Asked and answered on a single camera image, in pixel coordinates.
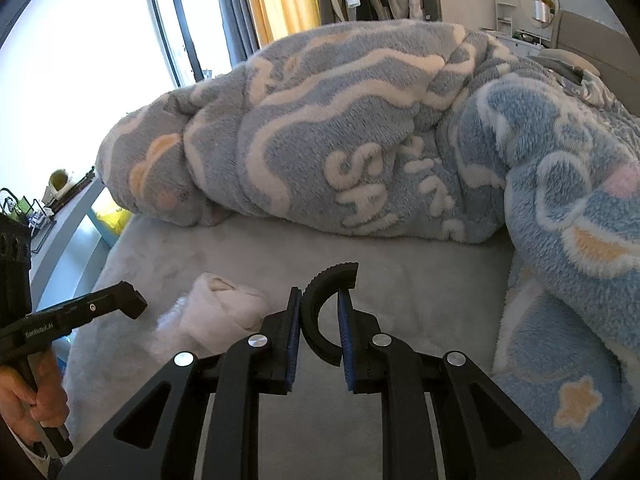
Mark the pale grey table blue legs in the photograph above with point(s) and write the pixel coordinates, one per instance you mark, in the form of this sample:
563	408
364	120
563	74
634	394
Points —
60	245

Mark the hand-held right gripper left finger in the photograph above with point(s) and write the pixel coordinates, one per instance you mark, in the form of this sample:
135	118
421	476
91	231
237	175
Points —
295	340

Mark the dark brown wooden sticks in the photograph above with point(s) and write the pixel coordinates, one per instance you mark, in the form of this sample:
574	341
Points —
75	190

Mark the grey pillow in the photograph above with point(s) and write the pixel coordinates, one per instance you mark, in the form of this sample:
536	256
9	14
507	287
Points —
565	57

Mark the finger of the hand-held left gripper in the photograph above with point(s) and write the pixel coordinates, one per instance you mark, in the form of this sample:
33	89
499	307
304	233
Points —
110	302

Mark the green tote bag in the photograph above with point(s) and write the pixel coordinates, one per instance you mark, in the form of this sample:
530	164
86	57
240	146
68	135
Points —
20	207

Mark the fluffy green slipper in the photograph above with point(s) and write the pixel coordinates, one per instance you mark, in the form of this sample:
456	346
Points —
59	180

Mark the yellow plastic bag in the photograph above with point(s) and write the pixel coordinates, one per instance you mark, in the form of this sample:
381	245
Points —
112	217

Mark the white vanity desk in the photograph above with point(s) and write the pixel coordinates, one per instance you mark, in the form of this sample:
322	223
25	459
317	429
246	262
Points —
505	15

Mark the grey padded headboard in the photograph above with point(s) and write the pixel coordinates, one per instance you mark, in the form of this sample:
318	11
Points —
585	35

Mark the white tissue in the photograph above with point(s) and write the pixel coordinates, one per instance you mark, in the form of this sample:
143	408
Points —
215	310

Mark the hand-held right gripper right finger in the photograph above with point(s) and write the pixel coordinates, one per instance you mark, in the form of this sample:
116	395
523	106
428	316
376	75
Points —
347	340

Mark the pale grey bed mattress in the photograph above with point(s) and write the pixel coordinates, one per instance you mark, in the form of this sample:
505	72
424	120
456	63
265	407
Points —
400	285

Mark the black curved plastic piece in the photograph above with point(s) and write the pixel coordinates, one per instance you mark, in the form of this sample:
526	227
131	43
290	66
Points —
311	310

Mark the person's left hand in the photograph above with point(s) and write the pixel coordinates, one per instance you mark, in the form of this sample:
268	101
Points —
52	390

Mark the black window door frame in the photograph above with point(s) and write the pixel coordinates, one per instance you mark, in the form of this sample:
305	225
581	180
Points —
182	25

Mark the grey curtain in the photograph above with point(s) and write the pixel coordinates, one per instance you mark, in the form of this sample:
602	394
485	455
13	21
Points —
232	5

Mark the blue patterned fleece blanket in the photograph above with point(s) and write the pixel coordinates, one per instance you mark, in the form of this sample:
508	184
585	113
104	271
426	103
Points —
350	135

